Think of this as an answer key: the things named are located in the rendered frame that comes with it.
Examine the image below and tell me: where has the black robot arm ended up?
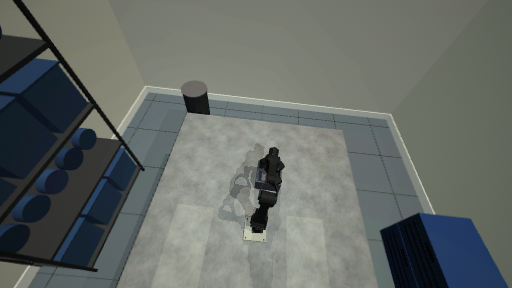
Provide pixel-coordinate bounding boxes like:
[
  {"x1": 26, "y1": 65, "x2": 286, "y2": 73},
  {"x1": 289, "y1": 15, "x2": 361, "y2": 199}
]
[{"x1": 250, "y1": 147, "x2": 285, "y2": 233}]

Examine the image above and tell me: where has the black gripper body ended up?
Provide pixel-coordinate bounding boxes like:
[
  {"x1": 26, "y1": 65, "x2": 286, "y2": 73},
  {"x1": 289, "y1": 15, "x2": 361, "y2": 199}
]
[{"x1": 260, "y1": 158, "x2": 282, "y2": 185}]

